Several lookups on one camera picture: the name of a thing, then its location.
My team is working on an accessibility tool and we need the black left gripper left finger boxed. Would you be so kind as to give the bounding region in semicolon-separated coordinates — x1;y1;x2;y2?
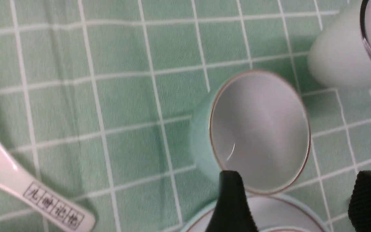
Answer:
205;170;259;232

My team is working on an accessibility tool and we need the pale blue ceramic cup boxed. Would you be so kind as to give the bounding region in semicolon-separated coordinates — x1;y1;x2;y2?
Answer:
188;69;311;195

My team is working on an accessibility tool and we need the pale blue shallow bowl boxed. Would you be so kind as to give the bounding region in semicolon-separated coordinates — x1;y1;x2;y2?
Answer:
180;194;330;232

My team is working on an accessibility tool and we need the white cup black rim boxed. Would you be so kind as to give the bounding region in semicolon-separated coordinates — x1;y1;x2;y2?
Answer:
308;0;371;88

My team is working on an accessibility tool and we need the green checkered tablecloth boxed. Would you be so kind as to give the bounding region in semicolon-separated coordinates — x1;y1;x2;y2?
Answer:
0;0;371;232

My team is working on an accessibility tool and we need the white spoon with characters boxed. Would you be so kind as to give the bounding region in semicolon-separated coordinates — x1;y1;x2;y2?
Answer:
0;142;96;232

